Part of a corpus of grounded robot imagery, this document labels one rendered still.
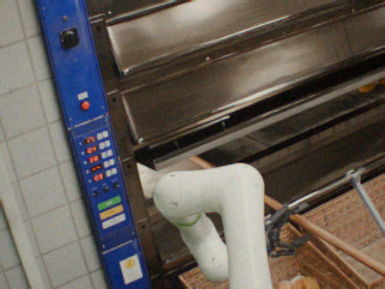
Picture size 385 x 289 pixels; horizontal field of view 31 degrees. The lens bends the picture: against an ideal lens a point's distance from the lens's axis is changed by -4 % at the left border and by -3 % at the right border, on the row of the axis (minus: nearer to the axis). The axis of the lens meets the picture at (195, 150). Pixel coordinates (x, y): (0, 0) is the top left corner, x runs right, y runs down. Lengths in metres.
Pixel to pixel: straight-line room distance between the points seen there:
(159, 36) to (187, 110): 0.30
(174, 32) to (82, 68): 0.38
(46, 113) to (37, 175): 0.22
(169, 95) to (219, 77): 0.21
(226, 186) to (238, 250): 0.18
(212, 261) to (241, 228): 0.49
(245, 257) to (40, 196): 1.00
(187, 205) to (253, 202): 0.17
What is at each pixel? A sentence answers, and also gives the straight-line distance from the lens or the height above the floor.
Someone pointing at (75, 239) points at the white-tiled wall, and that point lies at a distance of 2.62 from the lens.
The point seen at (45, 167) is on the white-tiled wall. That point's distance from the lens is 2.47.
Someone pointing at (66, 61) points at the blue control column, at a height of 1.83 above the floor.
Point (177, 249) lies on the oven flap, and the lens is 2.82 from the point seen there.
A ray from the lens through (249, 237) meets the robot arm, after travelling 1.74.
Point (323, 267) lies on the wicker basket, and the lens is 2.99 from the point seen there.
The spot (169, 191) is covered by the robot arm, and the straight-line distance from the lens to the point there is 1.83.
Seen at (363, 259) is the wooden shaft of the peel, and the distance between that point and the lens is 2.21.
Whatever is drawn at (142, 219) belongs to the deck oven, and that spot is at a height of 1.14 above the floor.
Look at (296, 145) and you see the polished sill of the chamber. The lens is 3.00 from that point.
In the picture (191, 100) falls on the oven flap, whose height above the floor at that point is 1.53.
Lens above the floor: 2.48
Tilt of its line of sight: 25 degrees down
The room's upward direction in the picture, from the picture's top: 10 degrees counter-clockwise
